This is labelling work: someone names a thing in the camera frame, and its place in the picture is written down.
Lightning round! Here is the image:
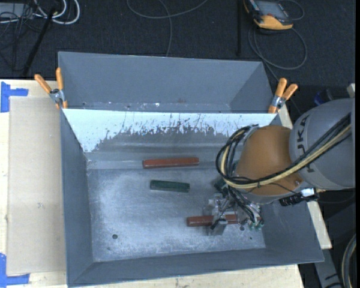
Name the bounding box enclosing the pale wood flat board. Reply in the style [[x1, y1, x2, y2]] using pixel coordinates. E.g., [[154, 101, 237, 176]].
[[5, 95, 68, 276]]

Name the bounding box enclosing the dark green flat block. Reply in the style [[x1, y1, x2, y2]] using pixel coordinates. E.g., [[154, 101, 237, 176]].
[[149, 179, 191, 193]]

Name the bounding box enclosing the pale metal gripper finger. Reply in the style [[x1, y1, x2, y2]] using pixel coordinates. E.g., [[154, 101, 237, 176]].
[[202, 194, 227, 217], [207, 216, 229, 236]]

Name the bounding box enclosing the grey metal bin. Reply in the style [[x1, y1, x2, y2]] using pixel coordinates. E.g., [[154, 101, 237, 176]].
[[57, 51, 325, 287]]

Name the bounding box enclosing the red-brown flat block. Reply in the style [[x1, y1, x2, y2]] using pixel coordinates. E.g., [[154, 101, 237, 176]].
[[142, 157, 200, 170], [186, 214, 239, 227]]

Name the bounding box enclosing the black cylinder on white bracket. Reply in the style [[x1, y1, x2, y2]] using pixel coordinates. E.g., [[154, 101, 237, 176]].
[[278, 187, 320, 207]]

